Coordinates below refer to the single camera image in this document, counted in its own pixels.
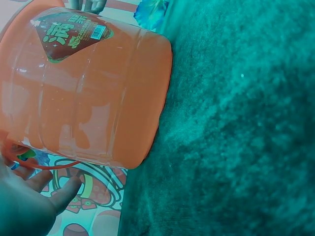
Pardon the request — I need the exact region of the person's left hand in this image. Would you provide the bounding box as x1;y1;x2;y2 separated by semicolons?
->
0;155;83;236

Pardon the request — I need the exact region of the person's right hand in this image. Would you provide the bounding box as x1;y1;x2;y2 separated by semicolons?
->
68;0;108;15

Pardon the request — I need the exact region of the large orange juice bottle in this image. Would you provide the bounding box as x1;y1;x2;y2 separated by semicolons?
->
0;6;173;171

